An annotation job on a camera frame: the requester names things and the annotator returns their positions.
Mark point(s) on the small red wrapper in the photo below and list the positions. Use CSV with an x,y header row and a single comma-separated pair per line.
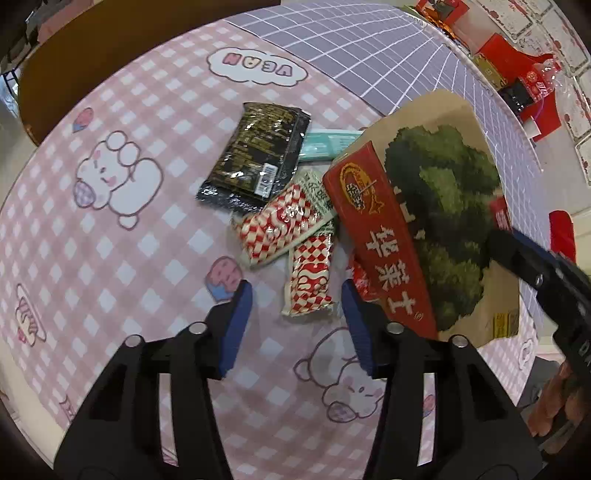
x,y
362,279

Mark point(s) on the black pouch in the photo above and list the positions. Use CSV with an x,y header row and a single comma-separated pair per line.
x,y
517,97

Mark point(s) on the cola bottle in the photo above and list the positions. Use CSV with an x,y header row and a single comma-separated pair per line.
x,y
542,81

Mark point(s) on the large red checkered snack packet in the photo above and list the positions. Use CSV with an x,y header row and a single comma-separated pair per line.
x,y
277,226

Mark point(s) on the black snack packet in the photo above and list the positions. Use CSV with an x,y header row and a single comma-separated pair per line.
x,y
254,152

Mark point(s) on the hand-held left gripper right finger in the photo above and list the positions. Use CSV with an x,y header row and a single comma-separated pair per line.
x,y
358,323

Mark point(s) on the tall red gift box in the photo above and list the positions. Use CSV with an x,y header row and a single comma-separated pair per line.
x,y
438,10

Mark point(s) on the teal packet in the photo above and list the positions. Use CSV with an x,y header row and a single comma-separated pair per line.
x,y
323,145

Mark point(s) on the person's right hand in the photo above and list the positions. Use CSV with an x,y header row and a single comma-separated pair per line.
x,y
547,401

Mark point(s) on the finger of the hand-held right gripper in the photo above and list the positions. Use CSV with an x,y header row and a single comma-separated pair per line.
x,y
521,258

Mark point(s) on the pink checkered tablecloth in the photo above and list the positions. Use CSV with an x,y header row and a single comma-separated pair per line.
x,y
138,258

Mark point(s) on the small red checkered snack packet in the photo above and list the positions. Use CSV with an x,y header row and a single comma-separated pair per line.
x,y
309,277

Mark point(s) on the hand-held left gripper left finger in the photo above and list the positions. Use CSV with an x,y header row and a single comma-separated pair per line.
x,y
235,323

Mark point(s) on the purple grid tablecloth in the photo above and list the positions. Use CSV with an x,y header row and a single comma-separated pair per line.
x,y
369,55

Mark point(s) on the red paper gift bag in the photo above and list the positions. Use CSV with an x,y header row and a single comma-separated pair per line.
x,y
547,117

